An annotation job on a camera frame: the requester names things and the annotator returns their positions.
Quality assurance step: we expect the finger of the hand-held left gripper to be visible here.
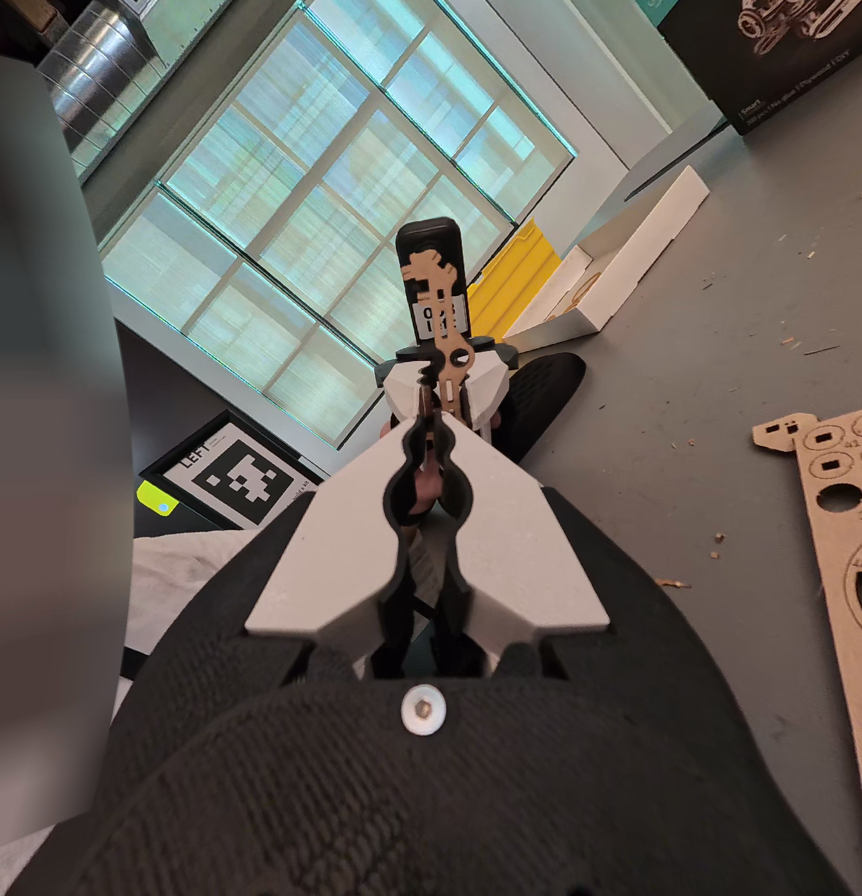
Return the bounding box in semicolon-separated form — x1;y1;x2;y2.
383;364;432;429
466;353;510;435

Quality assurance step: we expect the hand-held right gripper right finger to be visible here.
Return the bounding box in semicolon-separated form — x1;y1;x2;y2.
434;412;611;679

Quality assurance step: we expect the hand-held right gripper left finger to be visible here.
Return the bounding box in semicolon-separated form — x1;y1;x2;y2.
245;412;411;679

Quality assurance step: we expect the long notched wooden model part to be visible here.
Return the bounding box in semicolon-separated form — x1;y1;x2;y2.
401;251;478;424

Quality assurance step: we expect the plywood parts sheet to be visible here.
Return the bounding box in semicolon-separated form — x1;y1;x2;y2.
753;409;862;827

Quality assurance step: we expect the black model kit box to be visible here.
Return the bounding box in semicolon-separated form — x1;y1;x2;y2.
658;0;855;135

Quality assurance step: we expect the person's left hand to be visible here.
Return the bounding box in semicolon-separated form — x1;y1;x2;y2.
411;458;447;519

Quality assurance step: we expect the black textured oval pad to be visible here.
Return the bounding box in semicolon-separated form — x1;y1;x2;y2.
497;352;587;466

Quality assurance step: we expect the yellow plastic bin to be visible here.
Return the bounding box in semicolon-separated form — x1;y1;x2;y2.
466;218;561;340

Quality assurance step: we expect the large grid window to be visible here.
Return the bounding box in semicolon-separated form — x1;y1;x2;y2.
102;0;575;449

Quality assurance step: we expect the black framed marker sign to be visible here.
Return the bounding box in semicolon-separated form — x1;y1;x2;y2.
138;411;327;531

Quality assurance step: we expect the white cardboard tray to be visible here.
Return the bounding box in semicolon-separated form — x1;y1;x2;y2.
504;166;710;340

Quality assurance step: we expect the metal ventilation duct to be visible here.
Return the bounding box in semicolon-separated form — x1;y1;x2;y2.
35;0;187;183

